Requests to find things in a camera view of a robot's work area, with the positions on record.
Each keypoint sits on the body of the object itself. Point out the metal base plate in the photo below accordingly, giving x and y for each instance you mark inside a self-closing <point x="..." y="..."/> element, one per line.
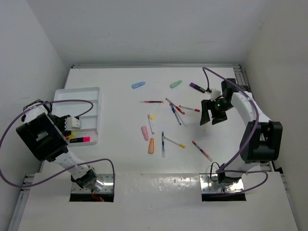
<point x="104" y="184"/>
<point x="209" y="185"/>

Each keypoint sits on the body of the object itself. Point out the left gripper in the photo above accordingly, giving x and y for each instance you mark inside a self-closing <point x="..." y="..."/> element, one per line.
<point x="62" y="129"/>

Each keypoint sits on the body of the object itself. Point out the purple black highlighter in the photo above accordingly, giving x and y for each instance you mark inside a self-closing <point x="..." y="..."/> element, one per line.
<point x="198" y="88"/>

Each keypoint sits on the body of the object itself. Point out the blue pen centre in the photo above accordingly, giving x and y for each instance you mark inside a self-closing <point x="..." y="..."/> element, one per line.
<point x="175" y="114"/>

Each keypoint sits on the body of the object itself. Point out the red gel pen lower right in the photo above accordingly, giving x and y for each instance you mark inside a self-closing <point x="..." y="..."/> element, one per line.
<point x="202" y="151"/>

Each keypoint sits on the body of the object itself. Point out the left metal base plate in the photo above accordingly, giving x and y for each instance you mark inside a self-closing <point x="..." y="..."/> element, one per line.
<point x="104" y="184"/>

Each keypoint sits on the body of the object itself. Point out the red gel pen horizontal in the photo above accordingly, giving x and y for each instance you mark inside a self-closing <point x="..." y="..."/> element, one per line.
<point x="151" y="101"/>

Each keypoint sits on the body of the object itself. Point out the pink white marker pen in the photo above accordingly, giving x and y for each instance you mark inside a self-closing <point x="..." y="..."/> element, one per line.
<point x="150" y="124"/>

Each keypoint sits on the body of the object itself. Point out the pink black highlighter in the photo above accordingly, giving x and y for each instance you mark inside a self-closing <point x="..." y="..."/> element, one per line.
<point x="80" y="140"/>

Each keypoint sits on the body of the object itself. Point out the orange eraser case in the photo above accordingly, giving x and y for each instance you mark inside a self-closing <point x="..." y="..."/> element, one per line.
<point x="151" y="146"/>

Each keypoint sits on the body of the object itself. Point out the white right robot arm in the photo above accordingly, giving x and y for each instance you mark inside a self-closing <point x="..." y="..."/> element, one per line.
<point x="262" y="137"/>

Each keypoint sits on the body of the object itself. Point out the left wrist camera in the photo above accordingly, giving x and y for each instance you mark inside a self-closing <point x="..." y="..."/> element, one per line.
<point x="72" y="123"/>

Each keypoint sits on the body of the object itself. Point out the red capped pen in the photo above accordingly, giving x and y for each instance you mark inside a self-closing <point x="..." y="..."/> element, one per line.
<point x="169" y="101"/>

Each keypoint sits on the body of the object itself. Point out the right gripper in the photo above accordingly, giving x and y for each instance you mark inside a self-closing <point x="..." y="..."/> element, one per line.
<point x="206" y="105"/>

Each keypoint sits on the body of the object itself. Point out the blue eraser case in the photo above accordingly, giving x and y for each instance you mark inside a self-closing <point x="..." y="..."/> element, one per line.
<point x="137" y="85"/>

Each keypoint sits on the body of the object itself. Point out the yellow capped white marker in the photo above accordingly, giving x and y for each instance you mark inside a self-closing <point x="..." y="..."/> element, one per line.
<point x="174" y="142"/>

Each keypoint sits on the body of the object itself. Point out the green eraser case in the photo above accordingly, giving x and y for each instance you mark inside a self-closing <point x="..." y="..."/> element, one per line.
<point x="175" y="84"/>

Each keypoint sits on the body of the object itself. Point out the red white marker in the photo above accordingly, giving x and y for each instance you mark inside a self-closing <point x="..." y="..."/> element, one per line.
<point x="191" y="109"/>

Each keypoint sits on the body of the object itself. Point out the blue gel pen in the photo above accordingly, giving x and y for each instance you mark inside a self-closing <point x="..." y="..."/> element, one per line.
<point x="163" y="145"/>

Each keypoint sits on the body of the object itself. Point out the yellow tipped white marker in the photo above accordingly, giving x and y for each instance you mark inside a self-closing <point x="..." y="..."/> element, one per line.
<point x="156" y="111"/>

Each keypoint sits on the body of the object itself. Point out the yellow black highlighter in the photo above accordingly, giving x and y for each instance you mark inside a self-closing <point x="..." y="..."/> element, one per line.
<point x="72" y="134"/>

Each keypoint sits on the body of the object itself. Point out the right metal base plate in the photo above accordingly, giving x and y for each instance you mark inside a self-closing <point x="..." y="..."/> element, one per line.
<point x="209" y="185"/>

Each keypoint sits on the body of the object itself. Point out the white plastic organizer tray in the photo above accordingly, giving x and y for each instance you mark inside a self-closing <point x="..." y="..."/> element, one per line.
<point x="85" y="103"/>

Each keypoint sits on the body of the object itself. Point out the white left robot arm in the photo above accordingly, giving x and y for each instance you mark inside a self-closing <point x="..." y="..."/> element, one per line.
<point x="45" y="136"/>

